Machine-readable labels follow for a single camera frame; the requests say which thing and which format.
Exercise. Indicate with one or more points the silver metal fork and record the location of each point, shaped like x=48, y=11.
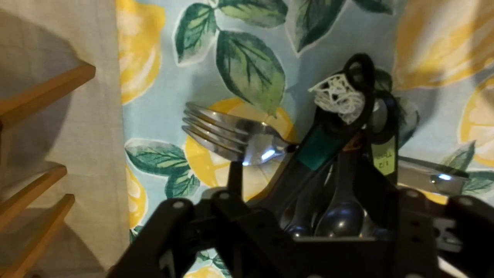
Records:
x=255, y=143

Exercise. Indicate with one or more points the plaid cushion wooden chair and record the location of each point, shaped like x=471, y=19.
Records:
x=27, y=176

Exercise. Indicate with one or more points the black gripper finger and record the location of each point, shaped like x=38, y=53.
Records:
x=235, y=181

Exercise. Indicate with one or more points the lemon print tablecloth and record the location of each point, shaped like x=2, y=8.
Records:
x=261, y=59

